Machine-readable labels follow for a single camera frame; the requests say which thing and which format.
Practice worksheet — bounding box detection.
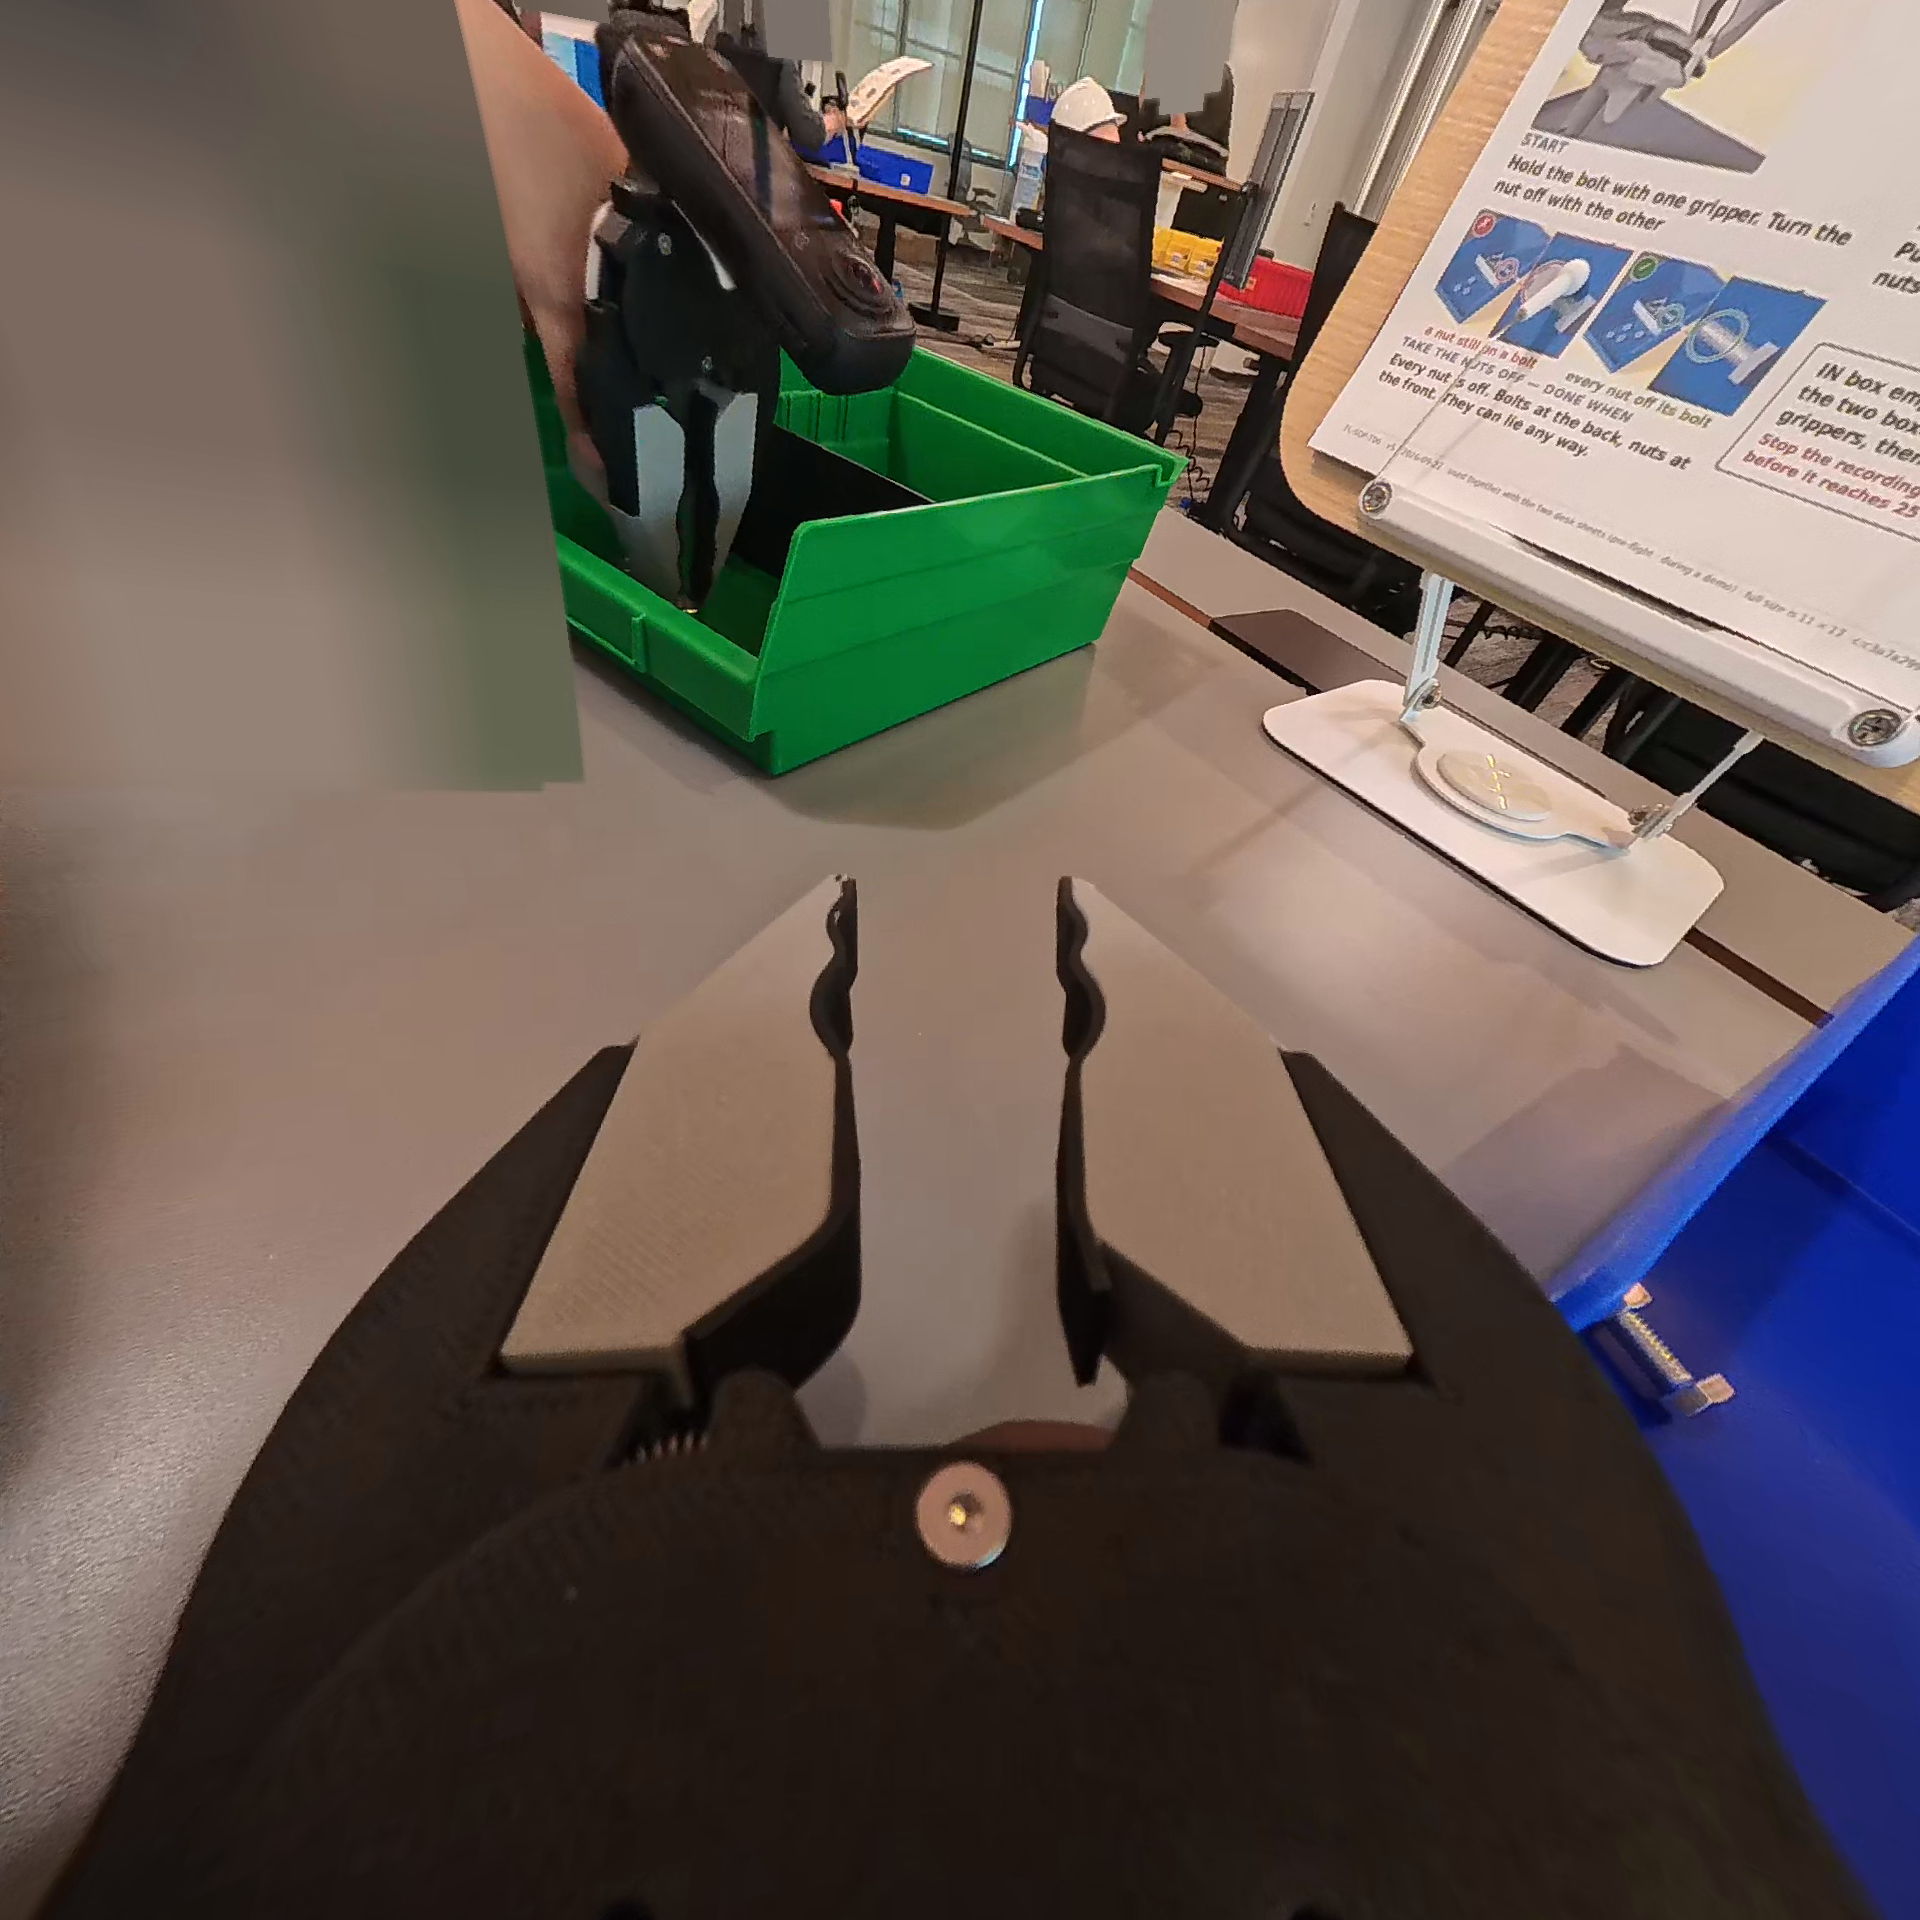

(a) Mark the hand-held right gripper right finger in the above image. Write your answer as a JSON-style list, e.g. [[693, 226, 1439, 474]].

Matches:
[[1053, 878, 1420, 1397]]

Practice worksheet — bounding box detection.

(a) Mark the dark desk cable cover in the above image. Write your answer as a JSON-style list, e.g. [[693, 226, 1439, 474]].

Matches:
[[1211, 609, 1404, 695]]

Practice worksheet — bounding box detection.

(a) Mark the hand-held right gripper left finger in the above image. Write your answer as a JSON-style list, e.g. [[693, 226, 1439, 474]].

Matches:
[[498, 874, 865, 1412]]

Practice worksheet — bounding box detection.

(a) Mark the printed instruction sheet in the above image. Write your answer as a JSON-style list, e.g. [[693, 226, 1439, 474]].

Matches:
[[1311, 0, 1920, 677]]

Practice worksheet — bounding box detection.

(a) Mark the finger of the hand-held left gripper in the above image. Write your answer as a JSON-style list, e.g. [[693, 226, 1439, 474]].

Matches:
[[604, 398, 700, 609], [701, 387, 779, 599]]

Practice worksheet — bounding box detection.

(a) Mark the person's left hand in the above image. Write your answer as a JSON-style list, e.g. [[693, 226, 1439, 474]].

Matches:
[[458, 0, 627, 485]]

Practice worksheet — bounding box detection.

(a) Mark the blue plastic bin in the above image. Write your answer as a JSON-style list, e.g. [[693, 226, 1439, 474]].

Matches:
[[1546, 937, 1920, 1920]]

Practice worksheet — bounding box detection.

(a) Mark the steel hex bolt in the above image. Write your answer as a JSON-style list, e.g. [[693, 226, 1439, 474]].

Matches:
[[1599, 1283, 1737, 1420]]

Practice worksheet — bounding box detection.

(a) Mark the black office chair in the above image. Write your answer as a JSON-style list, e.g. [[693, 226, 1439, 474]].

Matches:
[[1017, 123, 1202, 437]]

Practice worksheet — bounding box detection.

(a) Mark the green plastic bin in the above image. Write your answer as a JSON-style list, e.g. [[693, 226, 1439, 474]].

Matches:
[[521, 329, 1186, 779]]

